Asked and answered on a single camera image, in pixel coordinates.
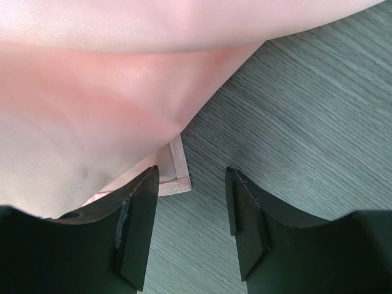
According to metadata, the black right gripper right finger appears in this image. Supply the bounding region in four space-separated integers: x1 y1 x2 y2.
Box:
225 168 391 293

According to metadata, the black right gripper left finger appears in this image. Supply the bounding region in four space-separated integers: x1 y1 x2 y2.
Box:
1 166 159 293

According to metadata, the pink satin napkin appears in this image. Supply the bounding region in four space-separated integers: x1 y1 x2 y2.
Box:
1 1 375 218

